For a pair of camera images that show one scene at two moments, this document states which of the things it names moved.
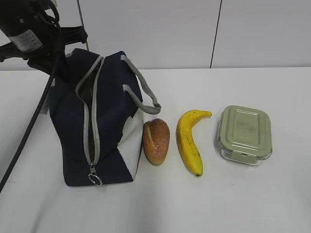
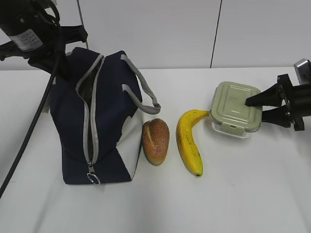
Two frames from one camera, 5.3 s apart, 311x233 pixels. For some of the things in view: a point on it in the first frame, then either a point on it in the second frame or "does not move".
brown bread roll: (155, 139) does not move
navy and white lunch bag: (97, 108) does not move
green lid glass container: (245, 134) -> (229, 115)
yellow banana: (184, 136) does not move
